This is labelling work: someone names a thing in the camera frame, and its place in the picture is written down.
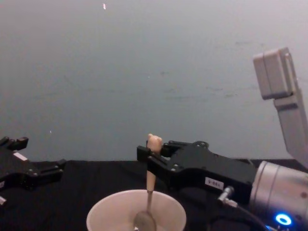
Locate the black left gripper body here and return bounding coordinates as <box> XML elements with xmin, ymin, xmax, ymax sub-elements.
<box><xmin>0</xmin><ymin>143</ymin><xmax>41</xmax><ymax>192</ymax></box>

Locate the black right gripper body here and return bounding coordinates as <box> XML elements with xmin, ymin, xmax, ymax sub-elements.
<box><xmin>167</xmin><ymin>141</ymin><xmax>257</xmax><ymax>205</ymax></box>

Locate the thin dark cable silver plug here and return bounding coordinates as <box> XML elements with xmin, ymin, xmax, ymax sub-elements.
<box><xmin>218</xmin><ymin>186</ymin><xmax>274</xmax><ymax>231</ymax></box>

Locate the spoon with cream bear handle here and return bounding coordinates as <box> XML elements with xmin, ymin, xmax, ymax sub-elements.
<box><xmin>133</xmin><ymin>133</ymin><xmax>163</xmax><ymax>231</ymax></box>

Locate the black table cloth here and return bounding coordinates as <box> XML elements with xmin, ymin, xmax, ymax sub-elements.
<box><xmin>0</xmin><ymin>158</ymin><xmax>308</xmax><ymax>231</ymax></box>

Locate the white paper cup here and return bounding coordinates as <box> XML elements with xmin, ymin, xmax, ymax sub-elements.
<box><xmin>86</xmin><ymin>189</ymin><xmax>187</xmax><ymax>231</ymax></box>

